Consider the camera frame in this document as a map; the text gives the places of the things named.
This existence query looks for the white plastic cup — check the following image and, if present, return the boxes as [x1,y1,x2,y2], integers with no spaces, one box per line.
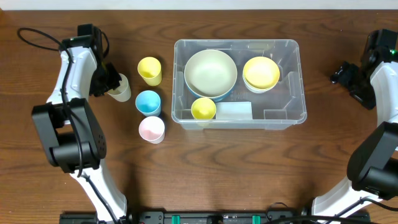
[108,73,131,102]

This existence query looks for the yellow cup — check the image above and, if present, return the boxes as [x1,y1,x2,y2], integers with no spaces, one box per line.
[191,98,216,120]
[137,57,162,86]

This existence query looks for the light blue plastic cup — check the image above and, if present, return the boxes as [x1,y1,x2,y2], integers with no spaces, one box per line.
[135,90,161,117]

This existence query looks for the yellow small bowl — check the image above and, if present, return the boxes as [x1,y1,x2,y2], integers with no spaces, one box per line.
[243,57,280,90]

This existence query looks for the white small bowl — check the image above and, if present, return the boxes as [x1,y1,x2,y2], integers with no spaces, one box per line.
[244,80,275,94]

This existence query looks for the beige large bowl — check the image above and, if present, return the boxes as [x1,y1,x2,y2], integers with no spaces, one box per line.
[183,49,238,89]

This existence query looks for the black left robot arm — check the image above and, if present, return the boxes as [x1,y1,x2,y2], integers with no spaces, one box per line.
[32,24,131,223]

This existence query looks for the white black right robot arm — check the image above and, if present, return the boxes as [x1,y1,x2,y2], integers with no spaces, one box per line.
[302,29,397,223]

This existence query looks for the pink plastic cup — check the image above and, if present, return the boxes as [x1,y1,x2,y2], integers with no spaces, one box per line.
[139,116,165,144]

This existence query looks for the clear plastic storage bin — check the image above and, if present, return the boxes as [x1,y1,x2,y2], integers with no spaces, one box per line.
[171,39,307,130]

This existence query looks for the dark teal large bowl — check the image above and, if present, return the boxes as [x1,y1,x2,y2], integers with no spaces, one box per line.
[186,84,234,102]

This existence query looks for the white label sticker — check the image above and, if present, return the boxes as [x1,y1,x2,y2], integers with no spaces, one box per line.
[216,101,252,121]

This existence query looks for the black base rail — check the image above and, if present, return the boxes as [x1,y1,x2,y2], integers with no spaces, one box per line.
[58,208,371,224]

